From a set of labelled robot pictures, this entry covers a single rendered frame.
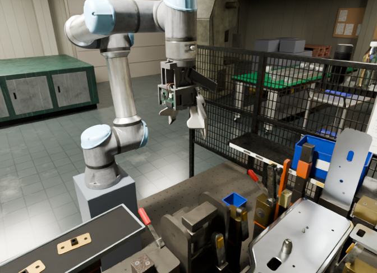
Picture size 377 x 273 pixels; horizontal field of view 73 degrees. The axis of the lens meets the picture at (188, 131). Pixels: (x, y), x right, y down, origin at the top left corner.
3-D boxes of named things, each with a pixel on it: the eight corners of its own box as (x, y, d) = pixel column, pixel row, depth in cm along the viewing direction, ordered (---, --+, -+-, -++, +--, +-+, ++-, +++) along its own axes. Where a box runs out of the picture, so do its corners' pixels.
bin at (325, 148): (359, 191, 112) (367, 167, 107) (290, 167, 130) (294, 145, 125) (365, 176, 124) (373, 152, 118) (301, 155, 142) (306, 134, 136)
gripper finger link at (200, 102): (195, 123, 67) (182, 94, 67) (200, 122, 68) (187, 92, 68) (206, 117, 63) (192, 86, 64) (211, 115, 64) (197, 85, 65)
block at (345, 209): (331, 262, 118) (348, 210, 105) (306, 245, 126) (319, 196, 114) (334, 258, 120) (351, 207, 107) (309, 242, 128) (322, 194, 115)
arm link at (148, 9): (123, 0, 65) (141, -4, 57) (161, 1, 71) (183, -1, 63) (126, 33, 68) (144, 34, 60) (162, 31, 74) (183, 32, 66)
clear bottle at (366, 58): (368, 87, 119) (381, 42, 111) (353, 85, 124) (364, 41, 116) (372, 85, 123) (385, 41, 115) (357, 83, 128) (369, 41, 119)
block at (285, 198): (275, 259, 119) (288, 196, 104) (269, 255, 121) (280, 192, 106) (279, 255, 121) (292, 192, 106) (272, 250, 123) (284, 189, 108)
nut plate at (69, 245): (58, 255, 67) (58, 252, 67) (57, 245, 70) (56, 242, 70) (91, 242, 71) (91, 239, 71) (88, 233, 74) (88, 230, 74)
